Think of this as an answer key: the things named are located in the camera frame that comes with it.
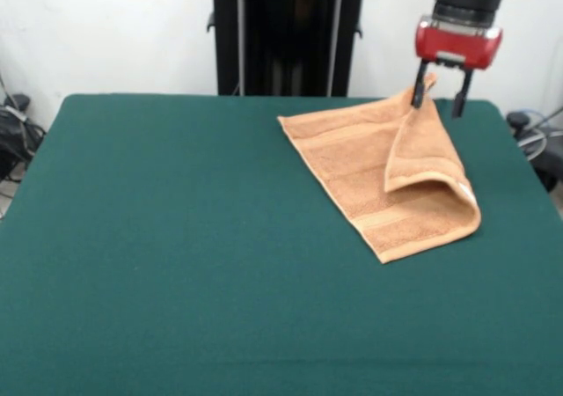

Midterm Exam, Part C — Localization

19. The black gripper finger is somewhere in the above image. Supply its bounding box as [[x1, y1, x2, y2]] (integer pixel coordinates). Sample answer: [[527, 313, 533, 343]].
[[410, 59, 430, 109], [451, 68, 474, 120]]

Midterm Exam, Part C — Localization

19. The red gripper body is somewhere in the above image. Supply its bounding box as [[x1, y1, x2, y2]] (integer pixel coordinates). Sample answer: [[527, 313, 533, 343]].
[[414, 15, 504, 71]]

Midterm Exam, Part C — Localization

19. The tan terry towel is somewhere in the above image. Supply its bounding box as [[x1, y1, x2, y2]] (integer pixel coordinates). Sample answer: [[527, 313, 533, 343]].
[[276, 72, 483, 265]]

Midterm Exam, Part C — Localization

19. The dark green table cloth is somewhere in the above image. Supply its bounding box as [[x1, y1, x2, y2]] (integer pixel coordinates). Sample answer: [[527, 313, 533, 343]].
[[0, 92, 563, 396]]

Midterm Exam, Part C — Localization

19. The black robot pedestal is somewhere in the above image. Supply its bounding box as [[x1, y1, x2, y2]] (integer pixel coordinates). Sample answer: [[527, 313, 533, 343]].
[[204, 0, 384, 97]]

